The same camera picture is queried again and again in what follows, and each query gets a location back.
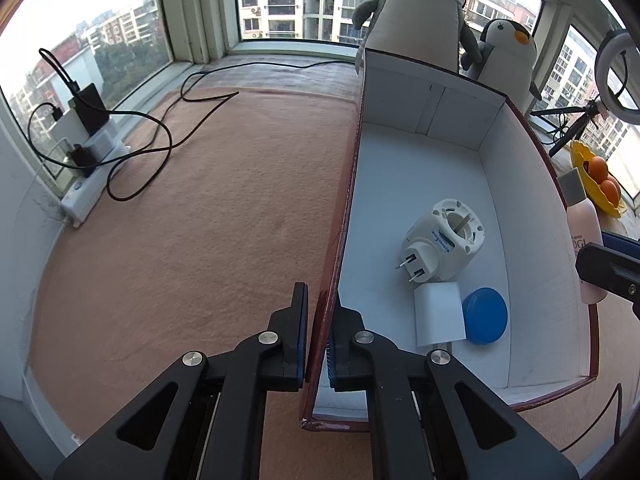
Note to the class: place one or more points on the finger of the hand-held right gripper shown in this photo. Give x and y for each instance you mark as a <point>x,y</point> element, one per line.
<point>622,241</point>
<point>610,270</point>

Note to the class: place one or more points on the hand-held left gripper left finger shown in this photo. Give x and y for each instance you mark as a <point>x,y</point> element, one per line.
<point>301,355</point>

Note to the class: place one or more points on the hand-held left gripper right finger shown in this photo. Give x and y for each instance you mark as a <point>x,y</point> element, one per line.
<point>330,360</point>

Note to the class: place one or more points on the pink bottle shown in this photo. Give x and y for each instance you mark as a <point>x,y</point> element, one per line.
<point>582,220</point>

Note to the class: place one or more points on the white foam block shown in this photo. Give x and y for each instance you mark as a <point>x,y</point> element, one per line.
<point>440,315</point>

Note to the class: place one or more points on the blue round lid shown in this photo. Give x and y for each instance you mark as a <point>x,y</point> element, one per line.
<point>487,316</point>

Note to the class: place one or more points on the white plug-in adapter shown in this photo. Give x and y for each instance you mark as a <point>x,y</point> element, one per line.
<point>450,230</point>

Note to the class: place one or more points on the dark red cardboard box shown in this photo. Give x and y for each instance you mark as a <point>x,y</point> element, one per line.
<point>410,175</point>

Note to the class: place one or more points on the yellow fruit bowl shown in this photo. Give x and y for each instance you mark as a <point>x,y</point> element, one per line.
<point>595,195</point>

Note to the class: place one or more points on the black tripod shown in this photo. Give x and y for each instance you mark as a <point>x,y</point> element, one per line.
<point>575,132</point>

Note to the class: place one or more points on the small penguin plush toy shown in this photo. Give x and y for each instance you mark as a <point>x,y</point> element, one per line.
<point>505,60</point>

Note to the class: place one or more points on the white power strip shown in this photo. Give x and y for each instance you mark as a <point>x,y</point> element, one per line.
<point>87,195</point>

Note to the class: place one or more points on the white power brick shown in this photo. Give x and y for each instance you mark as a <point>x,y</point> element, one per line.
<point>105,142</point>

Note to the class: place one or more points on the black plug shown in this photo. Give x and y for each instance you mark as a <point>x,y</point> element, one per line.
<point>82,157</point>

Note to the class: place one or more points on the large penguin plush toy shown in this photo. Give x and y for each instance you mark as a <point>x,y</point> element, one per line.
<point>420,20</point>

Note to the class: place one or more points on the white charger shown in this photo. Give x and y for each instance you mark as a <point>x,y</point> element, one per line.
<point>70,127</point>

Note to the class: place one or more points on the white window frame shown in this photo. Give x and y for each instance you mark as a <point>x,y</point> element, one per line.
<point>200,10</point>

